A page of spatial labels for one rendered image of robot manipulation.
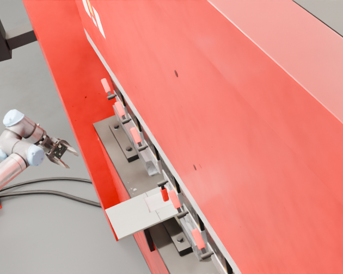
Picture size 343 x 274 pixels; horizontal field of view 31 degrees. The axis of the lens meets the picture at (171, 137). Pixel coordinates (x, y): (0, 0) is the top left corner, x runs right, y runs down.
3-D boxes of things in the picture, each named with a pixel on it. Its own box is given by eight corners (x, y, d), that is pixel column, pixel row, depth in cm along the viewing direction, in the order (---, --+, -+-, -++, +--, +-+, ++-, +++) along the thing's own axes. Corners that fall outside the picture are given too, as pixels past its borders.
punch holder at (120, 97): (117, 104, 278) (108, 73, 268) (135, 97, 280) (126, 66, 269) (128, 122, 267) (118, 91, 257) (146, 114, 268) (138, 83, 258)
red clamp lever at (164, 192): (161, 200, 230) (156, 181, 224) (172, 196, 231) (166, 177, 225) (163, 203, 229) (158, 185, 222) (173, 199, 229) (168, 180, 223)
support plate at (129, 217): (105, 211, 255) (104, 209, 254) (164, 186, 259) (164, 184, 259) (118, 240, 241) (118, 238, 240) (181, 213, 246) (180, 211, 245)
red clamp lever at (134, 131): (128, 128, 239) (139, 151, 237) (139, 124, 240) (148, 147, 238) (128, 129, 241) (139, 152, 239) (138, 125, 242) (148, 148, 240)
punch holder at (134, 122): (132, 128, 263) (122, 97, 253) (150, 120, 265) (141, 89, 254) (144, 147, 252) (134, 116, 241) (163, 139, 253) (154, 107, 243)
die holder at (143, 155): (117, 119, 320) (112, 105, 314) (127, 115, 321) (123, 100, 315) (150, 177, 282) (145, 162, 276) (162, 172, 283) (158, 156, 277)
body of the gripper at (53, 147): (59, 162, 255) (37, 147, 248) (50, 156, 262) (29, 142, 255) (69, 147, 256) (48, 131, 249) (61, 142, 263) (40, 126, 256)
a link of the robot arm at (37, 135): (20, 136, 252) (32, 119, 253) (29, 142, 255) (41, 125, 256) (27, 141, 246) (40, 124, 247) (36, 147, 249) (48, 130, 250)
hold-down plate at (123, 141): (109, 129, 315) (108, 124, 314) (120, 125, 316) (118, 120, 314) (128, 163, 293) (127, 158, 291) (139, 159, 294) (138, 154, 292)
